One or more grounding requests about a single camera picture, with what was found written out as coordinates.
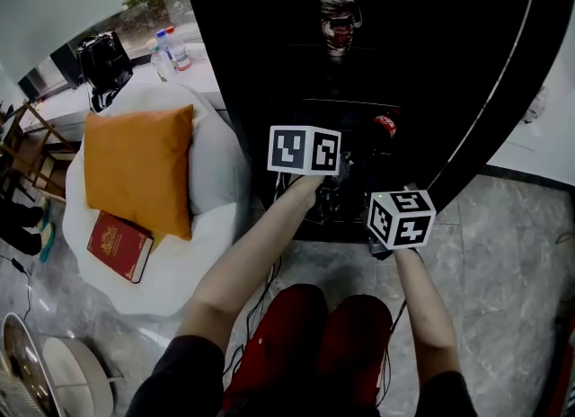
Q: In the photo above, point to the clear bottle blue cap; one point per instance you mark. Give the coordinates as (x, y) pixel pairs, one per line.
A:
(162, 44)

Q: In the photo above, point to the white window bench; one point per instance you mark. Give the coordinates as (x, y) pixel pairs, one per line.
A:
(67, 105)

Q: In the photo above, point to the black handbag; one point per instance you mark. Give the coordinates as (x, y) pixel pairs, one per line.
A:
(105, 64)

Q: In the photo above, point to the white round pouf seat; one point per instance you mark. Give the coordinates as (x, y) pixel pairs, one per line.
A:
(211, 172)

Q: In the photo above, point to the person's right forearm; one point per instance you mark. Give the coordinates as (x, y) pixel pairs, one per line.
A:
(427, 316)

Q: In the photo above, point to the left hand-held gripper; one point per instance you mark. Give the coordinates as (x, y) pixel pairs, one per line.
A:
(292, 150)

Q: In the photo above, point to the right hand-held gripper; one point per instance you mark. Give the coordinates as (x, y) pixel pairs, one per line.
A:
(404, 222)

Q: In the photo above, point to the person's left hand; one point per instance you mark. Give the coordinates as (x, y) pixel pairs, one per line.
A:
(309, 190)

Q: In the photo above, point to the person's left forearm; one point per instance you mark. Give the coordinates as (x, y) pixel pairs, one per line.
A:
(242, 271)

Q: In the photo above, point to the white perforated basket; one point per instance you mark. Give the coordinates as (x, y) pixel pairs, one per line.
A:
(11, 395)

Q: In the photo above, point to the cola bottle red cap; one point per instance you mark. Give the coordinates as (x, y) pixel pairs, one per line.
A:
(386, 125)

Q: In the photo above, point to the person's black top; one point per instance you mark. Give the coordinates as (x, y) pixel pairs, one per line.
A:
(179, 384)

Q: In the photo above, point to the person's red trousers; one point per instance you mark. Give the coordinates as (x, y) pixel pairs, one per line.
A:
(305, 339)

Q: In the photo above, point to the orange cushion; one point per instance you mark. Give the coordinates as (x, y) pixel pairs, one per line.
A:
(139, 168)

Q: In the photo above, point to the black glass-door fridge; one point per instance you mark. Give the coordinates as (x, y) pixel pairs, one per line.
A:
(269, 47)

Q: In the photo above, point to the wooden shelf rack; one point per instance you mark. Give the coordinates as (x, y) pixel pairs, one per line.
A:
(31, 154)

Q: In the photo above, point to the red hardcover book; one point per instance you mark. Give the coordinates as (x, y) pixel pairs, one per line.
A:
(117, 244)

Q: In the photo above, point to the clear bottle red cap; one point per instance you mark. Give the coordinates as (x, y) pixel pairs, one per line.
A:
(180, 53)

